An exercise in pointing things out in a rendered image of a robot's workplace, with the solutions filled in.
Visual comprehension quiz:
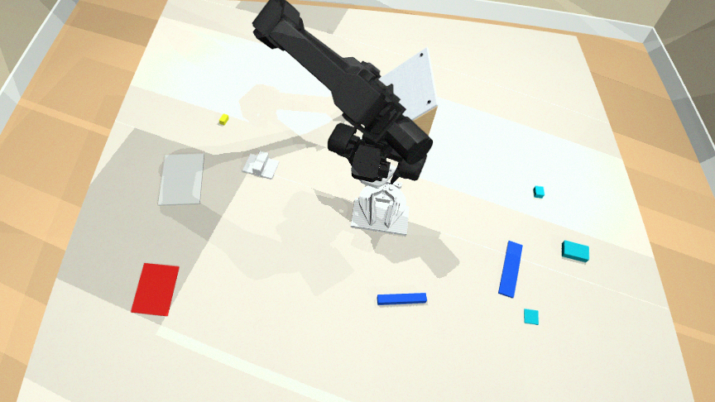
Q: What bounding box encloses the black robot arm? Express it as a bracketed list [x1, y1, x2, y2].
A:
[252, 0, 433, 182]

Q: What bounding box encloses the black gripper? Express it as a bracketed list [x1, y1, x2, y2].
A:
[327, 123, 428, 184]

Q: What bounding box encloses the red flat plate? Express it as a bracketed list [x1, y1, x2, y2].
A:
[131, 263, 180, 316]

